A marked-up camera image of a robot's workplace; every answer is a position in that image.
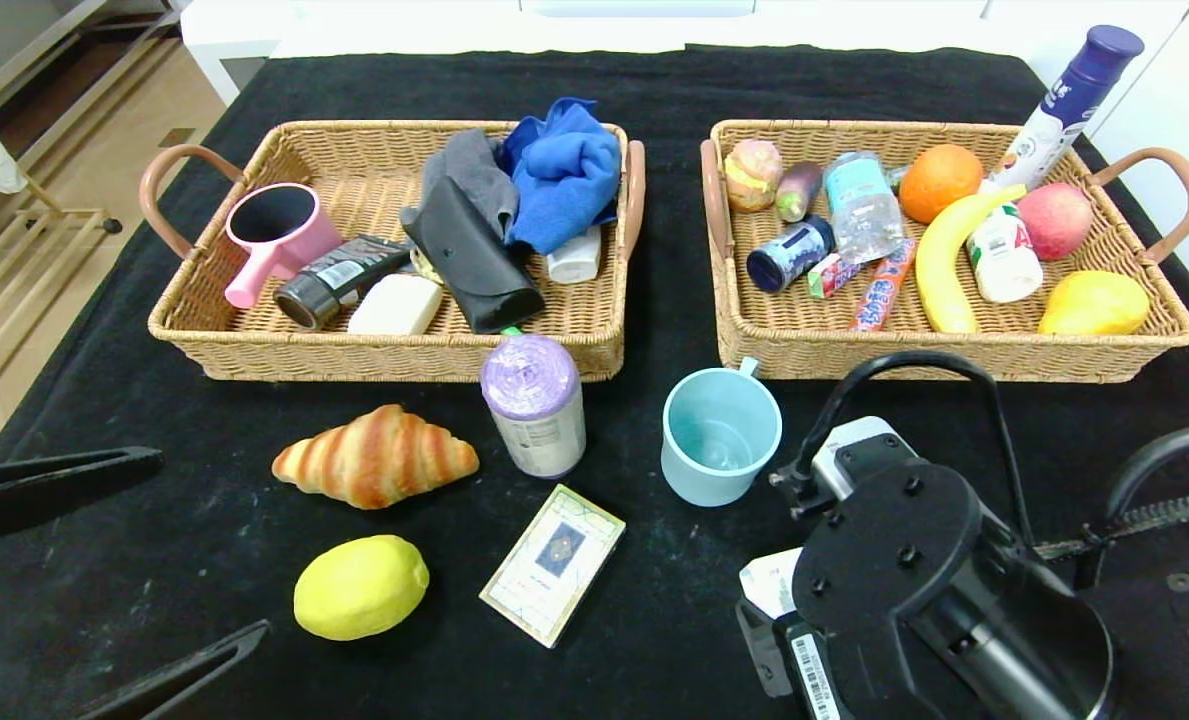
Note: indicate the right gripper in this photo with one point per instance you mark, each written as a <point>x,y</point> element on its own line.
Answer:
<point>816,672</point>

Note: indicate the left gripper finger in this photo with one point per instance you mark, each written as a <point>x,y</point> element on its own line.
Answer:
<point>44,490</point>
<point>194,675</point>

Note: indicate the small white box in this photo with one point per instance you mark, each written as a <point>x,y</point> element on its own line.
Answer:
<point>769,585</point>

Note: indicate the purple garbage bag roll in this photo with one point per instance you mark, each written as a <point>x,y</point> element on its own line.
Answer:
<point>534,410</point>

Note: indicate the clear water bottle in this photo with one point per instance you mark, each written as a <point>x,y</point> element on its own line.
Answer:
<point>862,205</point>

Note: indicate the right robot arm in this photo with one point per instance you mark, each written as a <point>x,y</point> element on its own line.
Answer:
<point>954,600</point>

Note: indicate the black table cloth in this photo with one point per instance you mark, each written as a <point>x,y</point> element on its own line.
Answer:
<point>604,680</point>

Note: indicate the yellow lemon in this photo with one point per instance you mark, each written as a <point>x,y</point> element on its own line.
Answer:
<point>362,588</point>

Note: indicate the teal plastic cup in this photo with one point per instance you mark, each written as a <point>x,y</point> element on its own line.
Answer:
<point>719,440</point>

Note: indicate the playing card box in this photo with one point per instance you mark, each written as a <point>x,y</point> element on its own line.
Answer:
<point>554,565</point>

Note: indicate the beige wheeled rack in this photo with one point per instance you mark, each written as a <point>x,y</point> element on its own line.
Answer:
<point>14,260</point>

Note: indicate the croissant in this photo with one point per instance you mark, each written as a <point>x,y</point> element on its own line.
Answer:
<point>377,458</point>

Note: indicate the pink mug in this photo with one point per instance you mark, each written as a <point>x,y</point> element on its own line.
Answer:
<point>297,248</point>

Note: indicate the black cosmetic tube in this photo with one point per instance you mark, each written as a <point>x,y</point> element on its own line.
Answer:
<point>342,275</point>

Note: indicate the orange candy roll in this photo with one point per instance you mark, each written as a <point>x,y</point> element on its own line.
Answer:
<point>882,290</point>

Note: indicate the red white candy pack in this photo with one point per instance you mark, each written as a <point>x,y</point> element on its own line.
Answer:
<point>832,275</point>

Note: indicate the blue can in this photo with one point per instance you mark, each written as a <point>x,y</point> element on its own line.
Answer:
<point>789,255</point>

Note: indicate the white soap bar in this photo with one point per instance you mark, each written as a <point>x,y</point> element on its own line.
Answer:
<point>397,306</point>

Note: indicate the yellow banana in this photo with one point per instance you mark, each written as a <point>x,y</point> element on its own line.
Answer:
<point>939,270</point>

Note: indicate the yellow patterned round item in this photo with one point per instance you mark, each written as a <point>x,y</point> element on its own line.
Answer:
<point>424,266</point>

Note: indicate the white yogurt bottle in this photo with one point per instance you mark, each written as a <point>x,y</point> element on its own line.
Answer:
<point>1004,264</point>

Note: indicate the purple eggplant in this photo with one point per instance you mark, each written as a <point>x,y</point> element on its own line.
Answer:
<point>799,190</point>

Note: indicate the toy burger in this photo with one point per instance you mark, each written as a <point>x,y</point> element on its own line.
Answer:
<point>754,175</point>

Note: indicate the yellow mango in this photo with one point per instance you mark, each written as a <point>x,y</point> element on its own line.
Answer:
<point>1094,304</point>

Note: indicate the black glasses case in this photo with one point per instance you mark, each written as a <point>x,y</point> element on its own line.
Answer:
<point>474,260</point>

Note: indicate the green candy pack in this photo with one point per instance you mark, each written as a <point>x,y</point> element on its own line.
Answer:
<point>898,178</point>

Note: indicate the orange fruit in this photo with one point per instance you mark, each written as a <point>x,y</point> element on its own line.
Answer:
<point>939,184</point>

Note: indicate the blue cloth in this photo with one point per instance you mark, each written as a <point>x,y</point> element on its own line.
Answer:
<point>564,178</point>

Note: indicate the red peach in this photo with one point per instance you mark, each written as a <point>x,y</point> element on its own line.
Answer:
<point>1054,221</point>

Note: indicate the grey cloth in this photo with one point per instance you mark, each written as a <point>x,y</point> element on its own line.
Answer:
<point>474,168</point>

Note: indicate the white spray bottle purple cap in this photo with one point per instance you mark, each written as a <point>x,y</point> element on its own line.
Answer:
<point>1046,128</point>

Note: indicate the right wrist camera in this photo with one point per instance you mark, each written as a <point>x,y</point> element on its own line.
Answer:
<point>854,450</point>

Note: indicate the beige shelf frame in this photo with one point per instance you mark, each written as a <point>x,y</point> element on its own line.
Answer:
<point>64,50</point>

